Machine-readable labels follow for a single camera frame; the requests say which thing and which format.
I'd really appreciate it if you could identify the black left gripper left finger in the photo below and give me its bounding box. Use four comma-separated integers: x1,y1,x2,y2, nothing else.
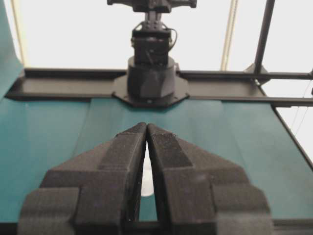
18,122,147,235

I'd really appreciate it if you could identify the black aluminium frame rail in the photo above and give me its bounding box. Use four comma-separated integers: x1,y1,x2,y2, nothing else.
5,69,313,108

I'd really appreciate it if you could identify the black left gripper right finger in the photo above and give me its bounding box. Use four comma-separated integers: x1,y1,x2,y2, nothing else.
147,124,273,235

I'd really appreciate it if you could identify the black upright frame post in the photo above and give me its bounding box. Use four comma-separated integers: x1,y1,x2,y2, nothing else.
254,0,275,74

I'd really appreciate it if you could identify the white paper cup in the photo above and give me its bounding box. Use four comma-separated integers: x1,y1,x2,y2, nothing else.
141,157,154,197

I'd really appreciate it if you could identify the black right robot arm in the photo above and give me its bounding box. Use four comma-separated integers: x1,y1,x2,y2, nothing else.
123,0,273,235

